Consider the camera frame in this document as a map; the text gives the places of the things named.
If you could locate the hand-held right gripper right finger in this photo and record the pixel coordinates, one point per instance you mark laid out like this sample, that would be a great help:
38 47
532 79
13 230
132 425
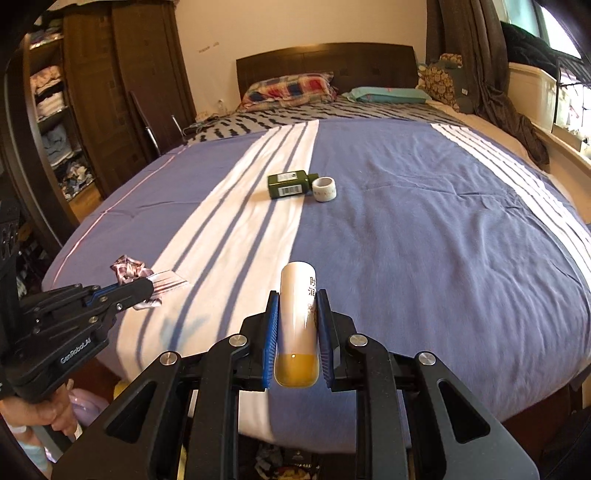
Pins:
325 341

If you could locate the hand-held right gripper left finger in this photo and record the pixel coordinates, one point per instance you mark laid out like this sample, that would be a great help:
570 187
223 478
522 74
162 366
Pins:
270 341

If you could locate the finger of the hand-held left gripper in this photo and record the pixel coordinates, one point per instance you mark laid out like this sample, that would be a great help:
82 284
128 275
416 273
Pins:
134 293
99 294

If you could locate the checked wrapper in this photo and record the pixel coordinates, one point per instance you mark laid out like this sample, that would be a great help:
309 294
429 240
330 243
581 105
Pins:
129 270

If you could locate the clear plastic packet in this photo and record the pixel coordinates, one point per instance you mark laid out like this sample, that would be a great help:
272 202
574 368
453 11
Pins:
171 281

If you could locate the white bottle with yellow cap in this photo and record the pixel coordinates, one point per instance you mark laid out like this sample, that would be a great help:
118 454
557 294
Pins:
295 304

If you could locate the lilac plastic bag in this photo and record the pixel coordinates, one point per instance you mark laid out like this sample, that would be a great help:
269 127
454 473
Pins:
90 406

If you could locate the person's left hand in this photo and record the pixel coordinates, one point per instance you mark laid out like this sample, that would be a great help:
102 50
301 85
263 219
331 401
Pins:
51 415

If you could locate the white tape roll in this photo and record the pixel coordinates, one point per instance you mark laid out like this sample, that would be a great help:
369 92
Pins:
328 194

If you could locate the dark green bottle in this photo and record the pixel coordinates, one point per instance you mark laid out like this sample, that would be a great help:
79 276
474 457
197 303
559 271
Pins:
288 184

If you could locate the dark folded chair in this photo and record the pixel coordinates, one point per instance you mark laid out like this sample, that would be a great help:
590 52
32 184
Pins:
147 129

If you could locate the open shelf with folded clothes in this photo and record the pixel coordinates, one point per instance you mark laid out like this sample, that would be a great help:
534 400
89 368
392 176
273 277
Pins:
55 115

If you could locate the dark wooden wardrobe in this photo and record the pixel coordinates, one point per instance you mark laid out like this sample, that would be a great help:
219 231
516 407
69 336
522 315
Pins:
129 92

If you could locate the grey black patterned blanket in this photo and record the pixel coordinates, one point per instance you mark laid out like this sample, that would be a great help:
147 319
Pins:
323 115

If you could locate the plaid pillow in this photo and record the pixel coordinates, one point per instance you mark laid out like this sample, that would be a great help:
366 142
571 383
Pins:
286 90

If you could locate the teal pillow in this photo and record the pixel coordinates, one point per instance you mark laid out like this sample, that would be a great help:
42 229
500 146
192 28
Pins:
388 94

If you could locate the brown patterned cushion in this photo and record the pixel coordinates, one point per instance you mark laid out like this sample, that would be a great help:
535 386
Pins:
438 83

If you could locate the dark wooden headboard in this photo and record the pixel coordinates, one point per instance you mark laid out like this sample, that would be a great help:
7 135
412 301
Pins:
346 60

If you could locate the grey cushion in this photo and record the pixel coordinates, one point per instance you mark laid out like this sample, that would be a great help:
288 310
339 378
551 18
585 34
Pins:
466 87

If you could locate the brown curtain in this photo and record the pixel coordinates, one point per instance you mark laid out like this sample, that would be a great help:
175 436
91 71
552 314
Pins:
480 69

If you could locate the beige box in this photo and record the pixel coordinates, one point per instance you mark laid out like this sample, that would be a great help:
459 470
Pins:
568 136

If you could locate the white storage box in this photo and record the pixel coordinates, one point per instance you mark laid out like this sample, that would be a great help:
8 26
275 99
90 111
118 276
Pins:
531 97

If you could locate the black jacket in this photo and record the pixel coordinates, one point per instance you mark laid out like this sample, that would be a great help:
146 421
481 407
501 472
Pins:
531 46

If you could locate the black metal rack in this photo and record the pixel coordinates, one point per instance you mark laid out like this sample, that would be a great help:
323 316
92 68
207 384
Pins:
577 78

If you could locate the window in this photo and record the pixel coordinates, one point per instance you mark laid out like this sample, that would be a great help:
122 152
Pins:
558 23

